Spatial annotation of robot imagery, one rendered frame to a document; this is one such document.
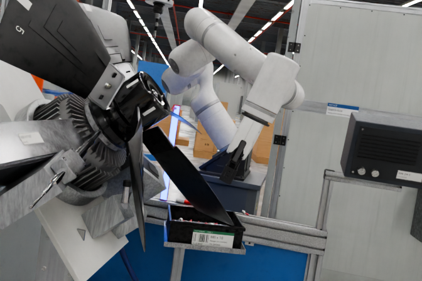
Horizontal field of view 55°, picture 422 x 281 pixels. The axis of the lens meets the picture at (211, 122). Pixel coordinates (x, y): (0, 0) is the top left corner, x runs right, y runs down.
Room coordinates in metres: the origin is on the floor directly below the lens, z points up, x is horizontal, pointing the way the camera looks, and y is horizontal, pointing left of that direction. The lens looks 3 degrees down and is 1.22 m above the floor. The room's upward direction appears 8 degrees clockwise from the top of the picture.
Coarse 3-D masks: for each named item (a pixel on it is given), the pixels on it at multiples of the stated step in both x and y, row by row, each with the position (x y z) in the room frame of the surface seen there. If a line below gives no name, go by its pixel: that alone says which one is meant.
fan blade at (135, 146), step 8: (136, 136) 0.66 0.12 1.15; (128, 144) 0.60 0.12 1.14; (136, 144) 0.64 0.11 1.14; (136, 152) 0.63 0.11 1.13; (136, 160) 0.62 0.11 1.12; (136, 168) 0.62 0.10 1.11; (136, 176) 0.61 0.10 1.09; (136, 184) 0.61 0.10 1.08; (136, 192) 0.74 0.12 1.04; (136, 200) 0.74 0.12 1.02; (136, 208) 0.74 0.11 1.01; (136, 216) 0.74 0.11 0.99; (144, 232) 0.66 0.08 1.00; (144, 240) 0.67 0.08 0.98; (144, 248) 0.68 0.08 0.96
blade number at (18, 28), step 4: (16, 20) 0.67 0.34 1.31; (16, 24) 0.67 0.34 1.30; (20, 24) 0.68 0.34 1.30; (16, 28) 0.67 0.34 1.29; (20, 28) 0.68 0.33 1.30; (24, 28) 0.69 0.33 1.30; (16, 32) 0.67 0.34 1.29; (20, 32) 0.68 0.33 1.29; (24, 32) 0.69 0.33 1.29; (24, 36) 0.69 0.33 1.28
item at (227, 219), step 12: (156, 156) 1.00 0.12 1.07; (168, 156) 0.97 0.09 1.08; (180, 156) 0.94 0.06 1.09; (168, 168) 1.01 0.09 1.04; (180, 168) 0.97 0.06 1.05; (192, 168) 0.93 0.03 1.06; (180, 180) 1.01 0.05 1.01; (192, 180) 0.97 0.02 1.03; (204, 180) 0.92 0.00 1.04; (192, 192) 1.01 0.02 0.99; (204, 192) 0.96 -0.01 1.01; (192, 204) 1.08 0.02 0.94; (204, 204) 1.01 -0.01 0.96; (216, 204) 0.94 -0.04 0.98; (216, 216) 1.00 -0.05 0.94; (228, 216) 0.91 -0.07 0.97
